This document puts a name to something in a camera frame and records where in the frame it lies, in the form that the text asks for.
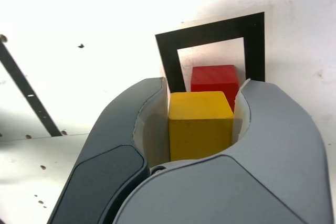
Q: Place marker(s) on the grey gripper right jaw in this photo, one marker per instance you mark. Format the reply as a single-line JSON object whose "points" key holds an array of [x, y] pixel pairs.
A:
{"points": [[275, 142]]}

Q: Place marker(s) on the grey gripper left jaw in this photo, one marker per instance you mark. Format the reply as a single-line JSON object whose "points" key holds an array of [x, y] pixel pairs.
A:
{"points": [[110, 134]]}

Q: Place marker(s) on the yellow cube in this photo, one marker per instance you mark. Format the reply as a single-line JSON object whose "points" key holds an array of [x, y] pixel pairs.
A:
{"points": [[199, 129]]}

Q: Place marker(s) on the red cube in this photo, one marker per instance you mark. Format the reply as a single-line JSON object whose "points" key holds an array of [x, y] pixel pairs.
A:
{"points": [[212, 79]]}

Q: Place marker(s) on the black tape square outline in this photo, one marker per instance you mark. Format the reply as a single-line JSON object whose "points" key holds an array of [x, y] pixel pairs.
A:
{"points": [[168, 58]]}

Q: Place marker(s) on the black tape strip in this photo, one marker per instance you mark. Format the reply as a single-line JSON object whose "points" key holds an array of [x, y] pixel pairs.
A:
{"points": [[26, 90]]}

